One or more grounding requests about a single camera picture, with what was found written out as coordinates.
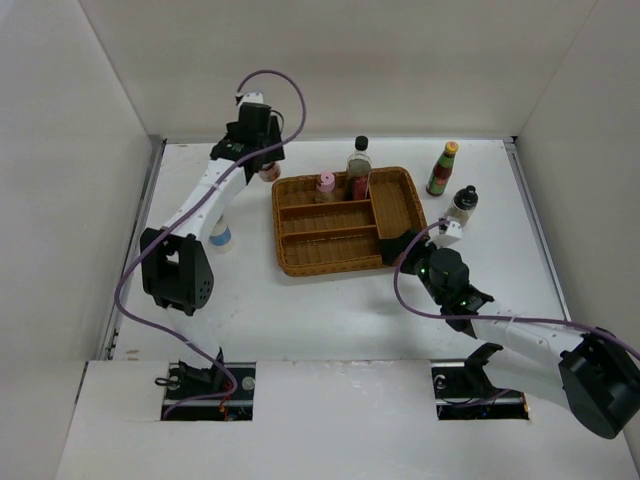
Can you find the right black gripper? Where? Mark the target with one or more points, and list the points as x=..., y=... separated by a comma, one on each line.
x=389, y=246

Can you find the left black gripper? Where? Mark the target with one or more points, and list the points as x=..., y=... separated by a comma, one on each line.
x=274, y=155

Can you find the white-lid dark jam jar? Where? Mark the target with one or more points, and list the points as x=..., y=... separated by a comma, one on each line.
x=270, y=172

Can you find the pink-cap spice jar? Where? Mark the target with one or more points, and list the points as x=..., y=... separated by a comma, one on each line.
x=325, y=188

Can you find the tall red-label glass bottle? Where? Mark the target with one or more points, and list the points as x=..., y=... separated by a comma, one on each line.
x=358, y=170

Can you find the silver-cap blue-label jar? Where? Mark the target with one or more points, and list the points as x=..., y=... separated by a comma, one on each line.
x=220, y=237

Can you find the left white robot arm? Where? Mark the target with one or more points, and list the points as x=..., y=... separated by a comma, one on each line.
x=177, y=273

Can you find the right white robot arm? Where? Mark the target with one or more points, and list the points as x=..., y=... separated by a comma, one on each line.
x=586, y=370

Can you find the brown wicker divided tray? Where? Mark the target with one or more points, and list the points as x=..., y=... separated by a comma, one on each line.
x=342, y=236

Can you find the green-label red sauce bottle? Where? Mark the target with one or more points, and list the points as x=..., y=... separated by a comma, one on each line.
x=442, y=170

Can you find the black-cap pepper shaker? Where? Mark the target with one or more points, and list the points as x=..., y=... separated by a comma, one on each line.
x=463, y=205

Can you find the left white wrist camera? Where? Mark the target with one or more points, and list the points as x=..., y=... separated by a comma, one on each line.
x=255, y=97

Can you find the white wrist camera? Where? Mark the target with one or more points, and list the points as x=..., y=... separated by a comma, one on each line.
x=255, y=97
x=449, y=232

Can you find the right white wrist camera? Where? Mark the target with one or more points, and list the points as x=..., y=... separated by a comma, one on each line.
x=449, y=232

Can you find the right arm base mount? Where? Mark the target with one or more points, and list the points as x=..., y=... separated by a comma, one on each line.
x=463, y=391

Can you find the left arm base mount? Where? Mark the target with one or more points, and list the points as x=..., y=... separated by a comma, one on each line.
x=204, y=394

